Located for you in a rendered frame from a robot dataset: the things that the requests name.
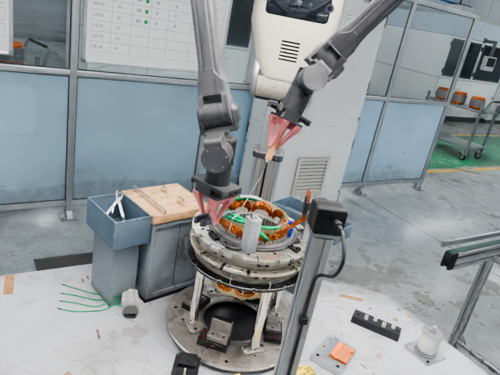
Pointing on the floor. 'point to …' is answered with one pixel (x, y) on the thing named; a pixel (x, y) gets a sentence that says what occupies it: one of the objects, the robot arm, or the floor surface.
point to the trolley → (472, 131)
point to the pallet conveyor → (486, 258)
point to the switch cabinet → (321, 126)
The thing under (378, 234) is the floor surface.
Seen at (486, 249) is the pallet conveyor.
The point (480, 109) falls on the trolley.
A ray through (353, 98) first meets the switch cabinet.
